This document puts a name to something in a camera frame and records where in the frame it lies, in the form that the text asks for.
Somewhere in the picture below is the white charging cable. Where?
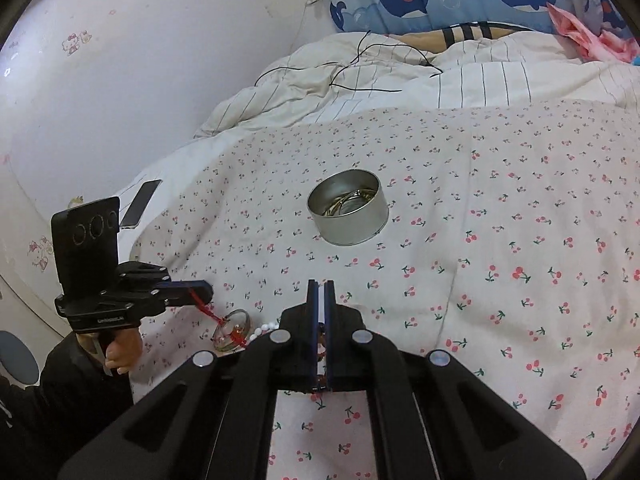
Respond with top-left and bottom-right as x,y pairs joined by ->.
287,0 -> 321,57

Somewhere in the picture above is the glass bangle with red string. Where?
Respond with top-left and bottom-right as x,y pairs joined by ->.
187,285 -> 253,353

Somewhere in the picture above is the tan striped pillow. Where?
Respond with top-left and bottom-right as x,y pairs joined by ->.
389,21 -> 528,54

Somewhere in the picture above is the pink cloth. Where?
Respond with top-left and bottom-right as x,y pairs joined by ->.
546,2 -> 640,64

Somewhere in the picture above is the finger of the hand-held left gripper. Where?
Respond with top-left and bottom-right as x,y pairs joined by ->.
160,280 -> 214,309

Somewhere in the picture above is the black cable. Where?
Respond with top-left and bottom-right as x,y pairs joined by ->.
255,30 -> 444,94

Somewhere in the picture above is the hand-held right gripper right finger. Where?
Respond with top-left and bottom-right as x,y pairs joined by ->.
323,280 -> 586,480

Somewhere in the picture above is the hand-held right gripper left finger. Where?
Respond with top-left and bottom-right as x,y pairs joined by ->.
57,280 -> 319,480

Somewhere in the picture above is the white bead bracelet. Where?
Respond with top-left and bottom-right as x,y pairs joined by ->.
248,321 -> 281,344

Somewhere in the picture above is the round metal tin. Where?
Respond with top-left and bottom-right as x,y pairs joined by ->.
306,170 -> 390,247

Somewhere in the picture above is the striped white duvet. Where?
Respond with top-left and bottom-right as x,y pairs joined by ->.
194,30 -> 640,139

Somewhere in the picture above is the metal bangle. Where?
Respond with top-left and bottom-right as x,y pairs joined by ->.
320,187 -> 379,219

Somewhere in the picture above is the person's left forearm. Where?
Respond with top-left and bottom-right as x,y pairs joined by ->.
0,334 -> 137,466

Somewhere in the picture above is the person's left hand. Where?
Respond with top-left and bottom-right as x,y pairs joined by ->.
103,331 -> 144,376

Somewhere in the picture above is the smartphone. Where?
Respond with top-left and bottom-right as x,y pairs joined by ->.
120,179 -> 164,230

